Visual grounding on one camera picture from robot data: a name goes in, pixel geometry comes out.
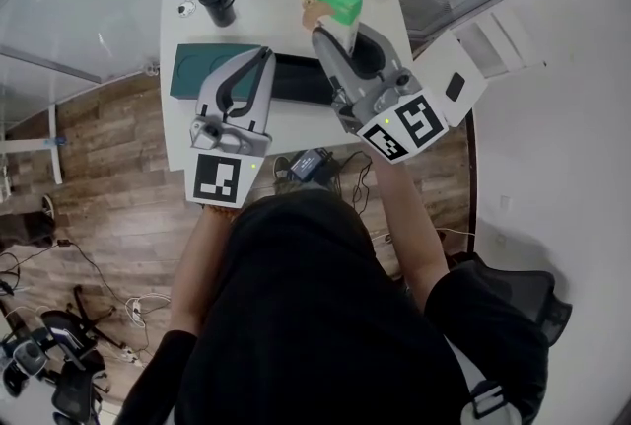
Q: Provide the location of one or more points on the person's shoe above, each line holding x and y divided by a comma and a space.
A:
281, 166

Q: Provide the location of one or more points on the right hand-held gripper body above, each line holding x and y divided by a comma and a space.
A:
394, 117

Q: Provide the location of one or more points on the white flat board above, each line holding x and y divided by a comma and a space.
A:
443, 60

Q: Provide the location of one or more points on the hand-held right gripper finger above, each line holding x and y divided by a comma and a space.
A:
390, 49
330, 58

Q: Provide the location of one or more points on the dark green box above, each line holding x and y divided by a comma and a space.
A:
189, 68

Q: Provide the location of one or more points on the person's black shirt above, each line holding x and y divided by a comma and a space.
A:
305, 314

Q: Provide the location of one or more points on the white desk frame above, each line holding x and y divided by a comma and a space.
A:
54, 142

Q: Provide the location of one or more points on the black swivel chair base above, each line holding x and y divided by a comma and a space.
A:
74, 329

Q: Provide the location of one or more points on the person's right forearm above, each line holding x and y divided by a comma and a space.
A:
404, 226

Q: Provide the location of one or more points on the white sheep sticker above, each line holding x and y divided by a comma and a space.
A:
186, 9

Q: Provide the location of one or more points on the white power strip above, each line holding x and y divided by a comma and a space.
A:
135, 312

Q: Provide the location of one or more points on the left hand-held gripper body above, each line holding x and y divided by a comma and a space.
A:
217, 181

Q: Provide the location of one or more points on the person's left forearm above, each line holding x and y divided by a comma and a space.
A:
197, 265

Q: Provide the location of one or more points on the black camera equipment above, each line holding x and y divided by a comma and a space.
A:
24, 359

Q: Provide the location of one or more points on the small black pad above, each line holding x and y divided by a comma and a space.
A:
455, 87

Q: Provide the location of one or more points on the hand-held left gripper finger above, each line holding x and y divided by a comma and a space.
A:
212, 85
263, 97

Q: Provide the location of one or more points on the black power adapter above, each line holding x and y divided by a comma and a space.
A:
308, 165

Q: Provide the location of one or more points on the white wall shelf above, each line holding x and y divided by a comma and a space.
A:
498, 41

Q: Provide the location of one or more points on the black drinking bottle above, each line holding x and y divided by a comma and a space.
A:
217, 1

